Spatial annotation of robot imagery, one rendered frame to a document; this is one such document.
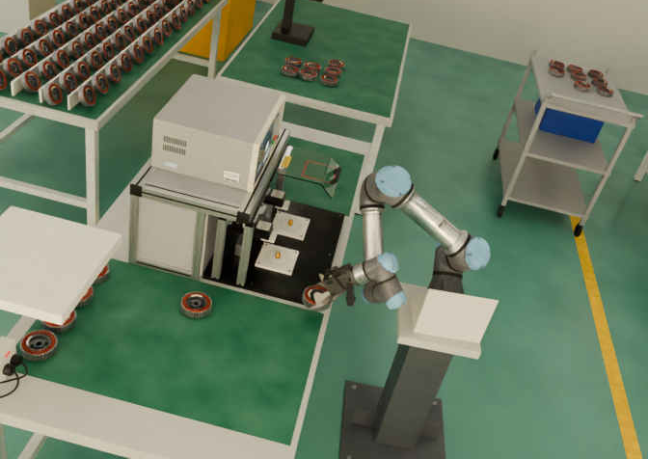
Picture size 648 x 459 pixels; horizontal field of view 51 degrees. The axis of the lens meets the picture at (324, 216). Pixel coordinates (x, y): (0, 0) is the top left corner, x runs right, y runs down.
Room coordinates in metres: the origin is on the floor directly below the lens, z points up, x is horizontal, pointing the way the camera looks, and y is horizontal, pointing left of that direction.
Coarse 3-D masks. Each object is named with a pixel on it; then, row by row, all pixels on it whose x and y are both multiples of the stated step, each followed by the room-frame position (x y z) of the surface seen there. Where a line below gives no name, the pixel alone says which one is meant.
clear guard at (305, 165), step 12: (300, 156) 2.48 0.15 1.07; (312, 156) 2.51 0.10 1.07; (324, 156) 2.53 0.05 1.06; (276, 168) 2.35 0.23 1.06; (288, 168) 2.37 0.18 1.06; (300, 168) 2.39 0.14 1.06; (312, 168) 2.41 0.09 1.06; (324, 168) 2.43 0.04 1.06; (336, 168) 2.51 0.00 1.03; (312, 180) 2.32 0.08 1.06; (324, 180) 2.35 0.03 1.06
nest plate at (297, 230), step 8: (280, 216) 2.42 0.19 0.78; (288, 216) 2.43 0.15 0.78; (296, 216) 2.45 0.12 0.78; (280, 224) 2.36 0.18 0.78; (296, 224) 2.39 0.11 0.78; (304, 224) 2.40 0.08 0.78; (280, 232) 2.30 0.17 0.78; (288, 232) 2.32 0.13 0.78; (296, 232) 2.33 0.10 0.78; (304, 232) 2.34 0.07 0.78
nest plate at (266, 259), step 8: (264, 248) 2.18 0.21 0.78; (272, 248) 2.19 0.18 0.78; (280, 248) 2.20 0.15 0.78; (264, 256) 2.12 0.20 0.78; (272, 256) 2.13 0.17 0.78; (288, 256) 2.16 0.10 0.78; (296, 256) 2.17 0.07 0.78; (256, 264) 2.06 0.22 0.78; (264, 264) 2.07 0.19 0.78; (272, 264) 2.08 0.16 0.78; (280, 264) 2.09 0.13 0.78; (288, 264) 2.11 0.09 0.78; (280, 272) 2.06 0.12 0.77; (288, 272) 2.06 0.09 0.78
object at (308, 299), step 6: (306, 288) 1.93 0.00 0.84; (312, 288) 1.93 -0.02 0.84; (318, 288) 1.94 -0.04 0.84; (324, 288) 1.94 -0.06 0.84; (306, 294) 1.89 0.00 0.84; (312, 294) 1.92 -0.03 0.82; (306, 300) 1.86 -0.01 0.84; (312, 300) 1.87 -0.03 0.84; (306, 306) 1.86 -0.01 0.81; (324, 306) 1.86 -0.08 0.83; (330, 306) 1.89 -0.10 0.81
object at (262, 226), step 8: (240, 224) 2.15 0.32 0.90; (256, 224) 2.14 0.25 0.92; (264, 224) 2.15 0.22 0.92; (272, 224) 2.16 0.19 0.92; (240, 232) 2.11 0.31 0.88; (256, 232) 2.11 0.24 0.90; (264, 232) 2.11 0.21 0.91; (272, 232) 2.16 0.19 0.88; (264, 240) 2.11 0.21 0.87; (272, 240) 2.11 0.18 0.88
